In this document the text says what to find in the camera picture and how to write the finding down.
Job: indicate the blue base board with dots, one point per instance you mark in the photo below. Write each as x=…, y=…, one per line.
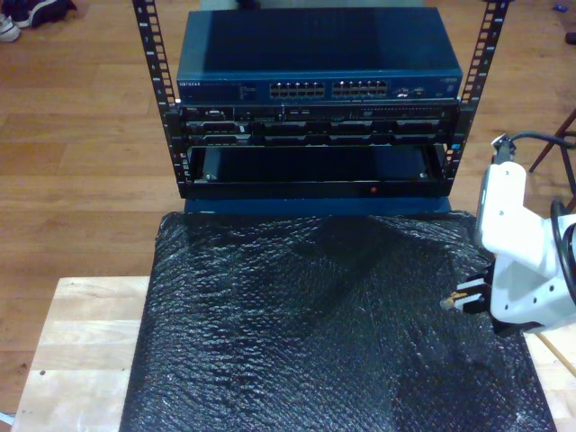
x=270, y=207

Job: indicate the white sneaker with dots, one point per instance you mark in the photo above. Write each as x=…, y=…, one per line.
x=9, y=29

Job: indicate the black rack server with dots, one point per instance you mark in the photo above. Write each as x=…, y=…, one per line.
x=315, y=130

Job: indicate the black bubble wrap mat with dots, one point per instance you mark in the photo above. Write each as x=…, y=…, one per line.
x=292, y=360

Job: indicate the black rack frame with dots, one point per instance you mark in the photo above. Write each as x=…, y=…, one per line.
x=172, y=135

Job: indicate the blue network switch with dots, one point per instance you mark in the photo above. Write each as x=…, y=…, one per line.
x=315, y=45

